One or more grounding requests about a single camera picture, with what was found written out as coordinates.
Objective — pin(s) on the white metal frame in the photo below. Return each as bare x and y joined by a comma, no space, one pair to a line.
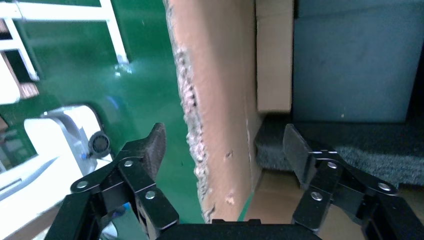
66,15

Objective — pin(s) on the large open cardboard box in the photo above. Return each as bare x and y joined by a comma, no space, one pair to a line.
218,82

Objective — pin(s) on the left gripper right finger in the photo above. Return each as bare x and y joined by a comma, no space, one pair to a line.
324,179

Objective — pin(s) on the black round base fitting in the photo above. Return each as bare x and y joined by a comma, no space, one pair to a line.
99,144

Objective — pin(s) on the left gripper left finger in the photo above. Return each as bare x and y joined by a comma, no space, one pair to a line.
132,179

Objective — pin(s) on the white robot base body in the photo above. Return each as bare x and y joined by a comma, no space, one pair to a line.
39,159

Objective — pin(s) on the dark grey foam block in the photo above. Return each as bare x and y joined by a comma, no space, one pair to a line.
364,149

